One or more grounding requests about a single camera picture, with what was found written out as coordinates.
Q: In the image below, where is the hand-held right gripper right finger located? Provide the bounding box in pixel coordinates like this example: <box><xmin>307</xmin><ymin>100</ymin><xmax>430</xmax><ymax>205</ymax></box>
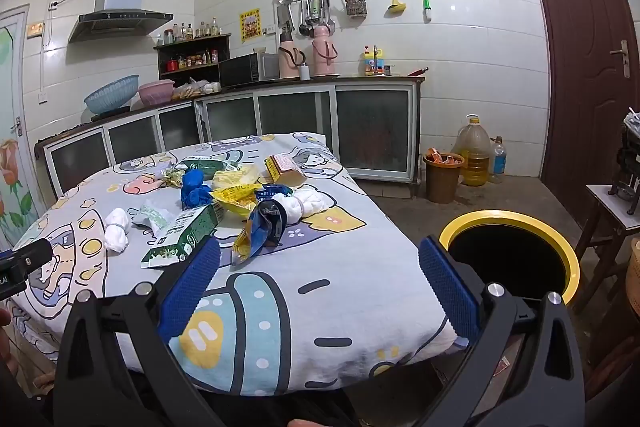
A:
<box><xmin>418</xmin><ymin>236</ymin><xmax>587</xmax><ymax>427</ymax></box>

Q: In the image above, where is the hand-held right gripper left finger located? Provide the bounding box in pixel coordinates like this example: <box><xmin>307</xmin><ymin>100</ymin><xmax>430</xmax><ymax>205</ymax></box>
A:
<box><xmin>52</xmin><ymin>237</ymin><xmax>223</xmax><ymax>427</ymax></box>

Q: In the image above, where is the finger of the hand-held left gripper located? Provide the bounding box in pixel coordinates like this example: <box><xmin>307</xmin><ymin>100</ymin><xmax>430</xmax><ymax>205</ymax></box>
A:
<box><xmin>0</xmin><ymin>239</ymin><xmax>54</xmax><ymax>279</ymax></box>

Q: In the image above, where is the yellow rimmed black trash bin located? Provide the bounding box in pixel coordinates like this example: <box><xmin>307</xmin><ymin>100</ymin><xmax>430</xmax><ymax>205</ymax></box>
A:
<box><xmin>439</xmin><ymin>209</ymin><xmax>582</xmax><ymax>308</ymax></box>

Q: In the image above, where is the green white plastic wrapper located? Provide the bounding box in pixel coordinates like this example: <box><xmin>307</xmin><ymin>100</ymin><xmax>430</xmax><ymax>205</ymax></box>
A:
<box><xmin>131</xmin><ymin>202</ymin><xmax>176</xmax><ymax>238</ymax></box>

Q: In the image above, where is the yellow snack wrapper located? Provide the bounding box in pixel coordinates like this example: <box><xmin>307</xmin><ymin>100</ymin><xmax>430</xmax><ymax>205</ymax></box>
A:
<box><xmin>210</xmin><ymin>184</ymin><xmax>263</xmax><ymax>215</ymax></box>

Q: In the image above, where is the green white milk carton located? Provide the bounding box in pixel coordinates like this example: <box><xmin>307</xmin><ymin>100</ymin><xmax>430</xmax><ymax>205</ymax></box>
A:
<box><xmin>140</xmin><ymin>203</ymin><xmax>223</xmax><ymax>269</ymax></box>

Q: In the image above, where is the blue foil packet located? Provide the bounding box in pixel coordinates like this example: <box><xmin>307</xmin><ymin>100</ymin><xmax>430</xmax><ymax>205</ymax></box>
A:
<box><xmin>230</xmin><ymin>184</ymin><xmax>296</xmax><ymax>268</ymax></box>

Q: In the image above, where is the brown waste bin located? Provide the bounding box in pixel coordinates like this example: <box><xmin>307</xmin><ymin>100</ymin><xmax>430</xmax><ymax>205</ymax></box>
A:
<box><xmin>423</xmin><ymin>149</ymin><xmax>466</xmax><ymax>205</ymax></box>

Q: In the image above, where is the gold green wrapper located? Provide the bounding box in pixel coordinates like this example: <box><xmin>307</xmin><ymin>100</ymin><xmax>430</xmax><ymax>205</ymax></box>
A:
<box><xmin>159</xmin><ymin>164</ymin><xmax>187</xmax><ymax>188</ymax></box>

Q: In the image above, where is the pale yellow plastic bag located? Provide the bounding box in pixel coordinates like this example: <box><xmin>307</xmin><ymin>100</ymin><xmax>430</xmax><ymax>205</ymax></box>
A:
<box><xmin>212</xmin><ymin>166</ymin><xmax>261</xmax><ymax>190</ymax></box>

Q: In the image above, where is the cartoon printed tablecloth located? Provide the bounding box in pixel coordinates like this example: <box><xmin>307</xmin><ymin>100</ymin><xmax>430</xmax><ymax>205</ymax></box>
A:
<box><xmin>10</xmin><ymin>133</ymin><xmax>473</xmax><ymax>398</ymax></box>

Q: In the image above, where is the flat green packet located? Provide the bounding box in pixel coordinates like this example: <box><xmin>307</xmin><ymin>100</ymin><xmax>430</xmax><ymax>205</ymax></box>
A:
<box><xmin>180</xmin><ymin>157</ymin><xmax>241</xmax><ymax>172</ymax></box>

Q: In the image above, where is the flower painted glass door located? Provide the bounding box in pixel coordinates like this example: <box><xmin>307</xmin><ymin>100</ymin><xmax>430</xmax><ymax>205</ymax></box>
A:
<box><xmin>0</xmin><ymin>7</ymin><xmax>48</xmax><ymax>253</ymax></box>

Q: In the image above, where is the large cooking oil jug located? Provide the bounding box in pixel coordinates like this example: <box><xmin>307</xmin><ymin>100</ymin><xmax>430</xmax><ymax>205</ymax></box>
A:
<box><xmin>452</xmin><ymin>114</ymin><xmax>492</xmax><ymax>186</ymax></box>

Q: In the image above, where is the clear water bottle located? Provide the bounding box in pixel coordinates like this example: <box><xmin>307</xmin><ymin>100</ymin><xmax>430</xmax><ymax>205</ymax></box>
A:
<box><xmin>489</xmin><ymin>136</ymin><xmax>507</xmax><ymax>184</ymax></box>

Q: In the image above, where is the large white cloth bundle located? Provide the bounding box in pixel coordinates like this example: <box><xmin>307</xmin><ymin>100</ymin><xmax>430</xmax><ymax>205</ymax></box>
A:
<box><xmin>277</xmin><ymin>188</ymin><xmax>337</xmax><ymax>225</ymax></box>

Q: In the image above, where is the yellow orange paper box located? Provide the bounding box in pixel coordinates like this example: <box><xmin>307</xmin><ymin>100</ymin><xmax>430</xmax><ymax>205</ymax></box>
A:
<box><xmin>264</xmin><ymin>154</ymin><xmax>307</xmax><ymax>188</ymax></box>

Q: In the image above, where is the glass front kitchen cabinet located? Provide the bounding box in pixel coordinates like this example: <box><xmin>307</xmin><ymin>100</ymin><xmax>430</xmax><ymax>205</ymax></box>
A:
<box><xmin>35</xmin><ymin>76</ymin><xmax>426</xmax><ymax>200</ymax></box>

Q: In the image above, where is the wooden stool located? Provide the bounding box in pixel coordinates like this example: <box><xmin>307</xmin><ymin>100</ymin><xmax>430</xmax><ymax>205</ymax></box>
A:
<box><xmin>572</xmin><ymin>184</ymin><xmax>640</xmax><ymax>308</ymax></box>

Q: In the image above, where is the blue plastic basket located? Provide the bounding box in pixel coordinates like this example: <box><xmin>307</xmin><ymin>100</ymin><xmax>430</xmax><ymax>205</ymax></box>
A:
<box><xmin>83</xmin><ymin>74</ymin><xmax>141</xmax><ymax>115</ymax></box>

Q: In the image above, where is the wicker basket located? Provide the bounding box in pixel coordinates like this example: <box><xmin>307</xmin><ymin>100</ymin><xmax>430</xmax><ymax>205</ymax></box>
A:
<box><xmin>625</xmin><ymin>237</ymin><xmax>640</xmax><ymax>313</ymax></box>

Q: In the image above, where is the pink plastic basin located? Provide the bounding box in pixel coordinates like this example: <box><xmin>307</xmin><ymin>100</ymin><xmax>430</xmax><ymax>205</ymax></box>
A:
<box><xmin>137</xmin><ymin>80</ymin><xmax>176</xmax><ymax>106</ymax></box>

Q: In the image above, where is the plastic bag of food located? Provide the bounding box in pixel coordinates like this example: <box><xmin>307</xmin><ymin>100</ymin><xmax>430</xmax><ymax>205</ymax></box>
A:
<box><xmin>171</xmin><ymin>77</ymin><xmax>221</xmax><ymax>100</ymax></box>

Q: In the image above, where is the black metal hand machine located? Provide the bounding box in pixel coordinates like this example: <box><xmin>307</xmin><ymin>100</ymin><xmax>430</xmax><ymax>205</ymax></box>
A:
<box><xmin>607</xmin><ymin>107</ymin><xmax>640</xmax><ymax>215</ymax></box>

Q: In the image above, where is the black microwave oven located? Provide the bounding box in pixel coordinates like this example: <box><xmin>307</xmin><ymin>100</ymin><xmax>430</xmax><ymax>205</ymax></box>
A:
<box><xmin>218</xmin><ymin>53</ymin><xmax>281</xmax><ymax>88</ymax></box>

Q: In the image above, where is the row of small spice jars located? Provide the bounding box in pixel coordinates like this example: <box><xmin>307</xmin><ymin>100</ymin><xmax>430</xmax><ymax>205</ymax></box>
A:
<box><xmin>167</xmin><ymin>49</ymin><xmax>219</xmax><ymax>72</ymax></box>

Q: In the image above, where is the yellow detergent bottle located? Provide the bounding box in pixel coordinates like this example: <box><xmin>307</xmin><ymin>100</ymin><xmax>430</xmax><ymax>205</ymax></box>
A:
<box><xmin>363</xmin><ymin>47</ymin><xmax>385</xmax><ymax>76</ymax></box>

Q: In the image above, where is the short pink thermos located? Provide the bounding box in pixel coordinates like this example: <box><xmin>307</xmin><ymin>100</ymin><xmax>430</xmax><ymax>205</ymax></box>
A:
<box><xmin>278</xmin><ymin>32</ymin><xmax>307</xmax><ymax>80</ymax></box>

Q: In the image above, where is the dark wooden spice shelf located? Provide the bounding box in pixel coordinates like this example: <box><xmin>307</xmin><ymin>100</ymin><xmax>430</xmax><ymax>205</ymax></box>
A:
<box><xmin>153</xmin><ymin>33</ymin><xmax>232</xmax><ymax>80</ymax></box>

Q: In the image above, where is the steel range hood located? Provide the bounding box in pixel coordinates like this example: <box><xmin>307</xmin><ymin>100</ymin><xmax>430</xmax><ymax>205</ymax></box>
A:
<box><xmin>67</xmin><ymin>0</ymin><xmax>174</xmax><ymax>44</ymax></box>

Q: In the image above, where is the row of glass condiment bottles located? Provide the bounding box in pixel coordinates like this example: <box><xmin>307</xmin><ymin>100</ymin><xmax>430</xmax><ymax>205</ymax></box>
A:
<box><xmin>156</xmin><ymin>18</ymin><xmax>222</xmax><ymax>46</ymax></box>

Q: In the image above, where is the tall pink thermos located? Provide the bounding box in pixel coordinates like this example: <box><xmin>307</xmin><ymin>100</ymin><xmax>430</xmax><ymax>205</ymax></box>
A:
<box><xmin>312</xmin><ymin>24</ymin><xmax>337</xmax><ymax>78</ymax></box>

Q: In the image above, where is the brown wooden door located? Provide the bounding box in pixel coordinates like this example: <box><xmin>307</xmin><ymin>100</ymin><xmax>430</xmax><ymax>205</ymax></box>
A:
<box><xmin>507</xmin><ymin>0</ymin><xmax>640</xmax><ymax>233</ymax></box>

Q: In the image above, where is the row of hanging kitchen utensils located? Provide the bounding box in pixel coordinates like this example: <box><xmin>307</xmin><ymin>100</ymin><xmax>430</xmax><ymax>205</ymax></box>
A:
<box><xmin>276</xmin><ymin>0</ymin><xmax>333</xmax><ymax>36</ymax></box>

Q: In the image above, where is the yellow wall poster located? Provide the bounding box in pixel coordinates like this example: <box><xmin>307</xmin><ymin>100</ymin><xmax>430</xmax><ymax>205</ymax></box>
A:
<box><xmin>239</xmin><ymin>8</ymin><xmax>261</xmax><ymax>44</ymax></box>

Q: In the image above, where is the metal door handle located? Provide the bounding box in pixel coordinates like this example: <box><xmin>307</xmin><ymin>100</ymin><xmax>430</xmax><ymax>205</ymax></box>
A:
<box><xmin>609</xmin><ymin>39</ymin><xmax>630</xmax><ymax>80</ymax></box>

